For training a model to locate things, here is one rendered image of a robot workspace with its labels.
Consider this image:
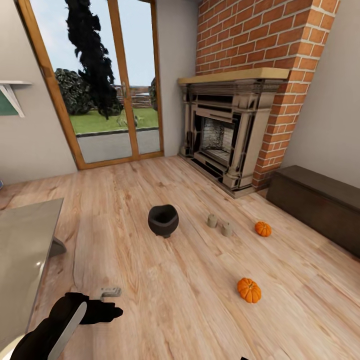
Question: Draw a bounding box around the pillar candle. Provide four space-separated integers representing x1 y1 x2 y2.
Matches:
221 222 234 238
207 214 218 229

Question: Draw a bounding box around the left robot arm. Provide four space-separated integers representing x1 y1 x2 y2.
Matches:
9 285 123 360

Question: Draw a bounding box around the pumpkin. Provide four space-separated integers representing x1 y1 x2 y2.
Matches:
254 221 272 237
237 277 262 304

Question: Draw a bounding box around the cauldron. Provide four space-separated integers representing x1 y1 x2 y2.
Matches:
148 204 179 239

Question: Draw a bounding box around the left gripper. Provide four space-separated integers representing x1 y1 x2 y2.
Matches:
84 300 123 325

